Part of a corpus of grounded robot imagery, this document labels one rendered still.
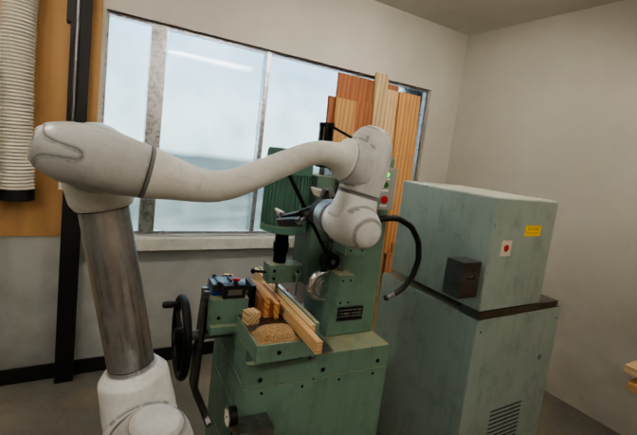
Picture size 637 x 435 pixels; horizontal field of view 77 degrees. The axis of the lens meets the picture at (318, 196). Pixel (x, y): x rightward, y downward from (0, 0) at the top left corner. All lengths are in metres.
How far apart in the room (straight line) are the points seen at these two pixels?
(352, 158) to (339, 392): 1.00
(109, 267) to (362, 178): 0.58
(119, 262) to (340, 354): 0.90
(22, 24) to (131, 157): 1.80
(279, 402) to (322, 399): 0.17
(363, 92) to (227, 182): 2.46
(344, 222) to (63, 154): 0.55
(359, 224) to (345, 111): 2.17
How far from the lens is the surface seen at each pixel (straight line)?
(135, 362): 1.04
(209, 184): 0.80
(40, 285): 2.80
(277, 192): 1.43
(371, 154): 0.92
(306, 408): 1.61
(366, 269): 1.62
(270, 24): 2.94
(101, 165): 0.75
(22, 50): 2.49
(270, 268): 1.51
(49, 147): 0.77
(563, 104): 3.42
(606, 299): 3.24
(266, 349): 1.33
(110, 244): 0.94
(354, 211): 0.91
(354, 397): 1.70
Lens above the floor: 1.51
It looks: 6 degrees down
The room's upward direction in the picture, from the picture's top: 7 degrees clockwise
